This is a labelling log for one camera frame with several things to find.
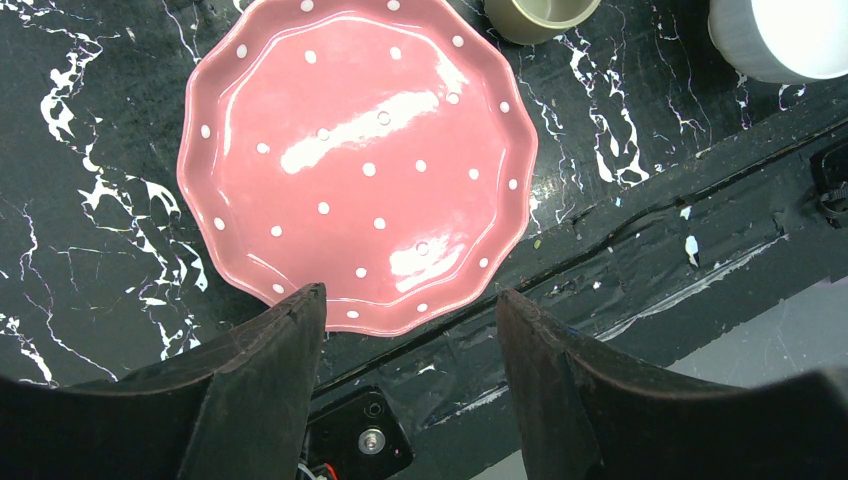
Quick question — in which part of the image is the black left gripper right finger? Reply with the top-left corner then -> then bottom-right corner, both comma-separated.
496,290 -> 847,479

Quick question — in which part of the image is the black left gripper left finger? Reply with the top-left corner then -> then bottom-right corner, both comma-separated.
1,283 -> 327,479

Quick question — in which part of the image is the white bowl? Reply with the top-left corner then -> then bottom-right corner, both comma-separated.
707,0 -> 847,84

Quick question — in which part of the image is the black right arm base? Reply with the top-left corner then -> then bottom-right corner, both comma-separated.
809,137 -> 847,229

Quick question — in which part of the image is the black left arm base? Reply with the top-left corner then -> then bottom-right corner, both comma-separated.
301,386 -> 415,479

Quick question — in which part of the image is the pink polka dot plate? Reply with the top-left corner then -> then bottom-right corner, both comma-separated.
176,1 -> 538,337

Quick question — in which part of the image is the small grey cup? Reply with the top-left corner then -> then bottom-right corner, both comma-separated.
483,0 -> 601,45

